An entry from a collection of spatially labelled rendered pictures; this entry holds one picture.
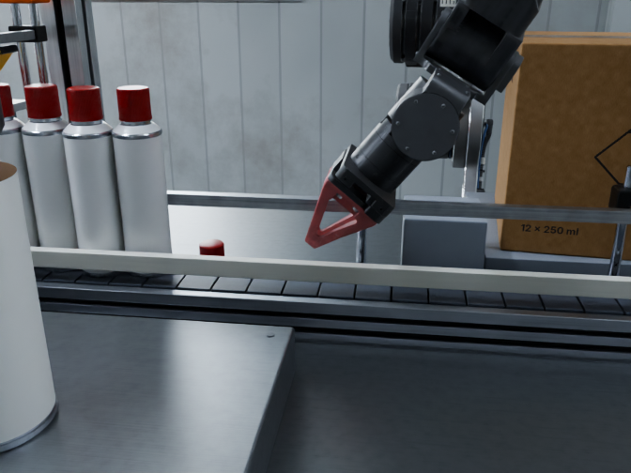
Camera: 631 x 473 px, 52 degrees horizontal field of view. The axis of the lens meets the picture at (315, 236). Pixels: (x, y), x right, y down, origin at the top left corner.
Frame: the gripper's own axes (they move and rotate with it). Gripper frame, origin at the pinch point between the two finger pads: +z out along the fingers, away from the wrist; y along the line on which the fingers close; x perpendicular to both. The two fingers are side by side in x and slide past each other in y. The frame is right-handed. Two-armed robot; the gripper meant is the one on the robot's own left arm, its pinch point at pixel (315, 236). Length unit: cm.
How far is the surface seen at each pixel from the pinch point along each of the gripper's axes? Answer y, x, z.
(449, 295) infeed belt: 1.3, 14.5, -4.9
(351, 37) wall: -247, -17, 3
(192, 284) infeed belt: 2.3, -6.8, 12.5
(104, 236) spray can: 1.7, -17.3, 14.9
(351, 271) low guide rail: 3.3, 4.8, -0.7
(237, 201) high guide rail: -3.9, -8.8, 4.1
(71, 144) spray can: 2.2, -25.5, 8.4
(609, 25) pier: -230, 63, -70
